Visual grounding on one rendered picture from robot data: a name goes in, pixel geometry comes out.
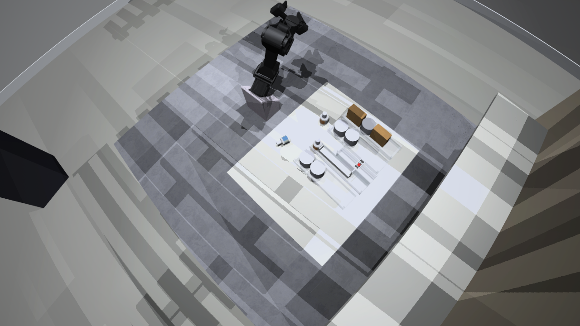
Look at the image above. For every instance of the brown wooden block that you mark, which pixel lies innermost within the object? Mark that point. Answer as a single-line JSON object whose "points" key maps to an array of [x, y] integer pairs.
{"points": [[380, 135], [356, 115]]}

